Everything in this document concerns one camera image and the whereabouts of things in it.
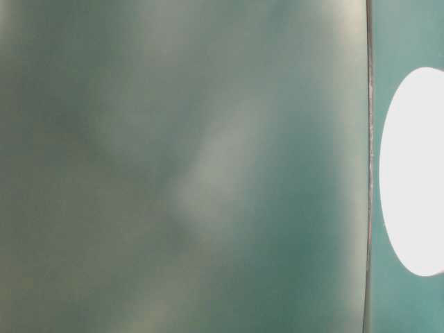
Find white round bowl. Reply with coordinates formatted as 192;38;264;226
379;67;443;277

